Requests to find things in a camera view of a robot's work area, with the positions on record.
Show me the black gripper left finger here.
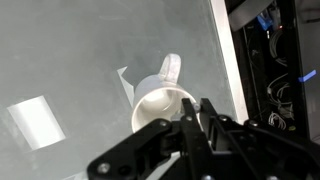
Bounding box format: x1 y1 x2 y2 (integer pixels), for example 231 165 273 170
87 98 214 180

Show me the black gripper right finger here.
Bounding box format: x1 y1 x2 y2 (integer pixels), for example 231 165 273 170
199 97 320 180

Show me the blue tape strip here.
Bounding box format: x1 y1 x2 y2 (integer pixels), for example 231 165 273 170
297 69 317 84

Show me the black equipment rack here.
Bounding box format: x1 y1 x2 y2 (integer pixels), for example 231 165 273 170
224 0 320 141

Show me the white ceramic mug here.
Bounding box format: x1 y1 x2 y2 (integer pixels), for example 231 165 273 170
130 53 203 134

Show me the blue plastic connector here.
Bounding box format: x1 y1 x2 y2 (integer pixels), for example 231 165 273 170
256 13 275 32

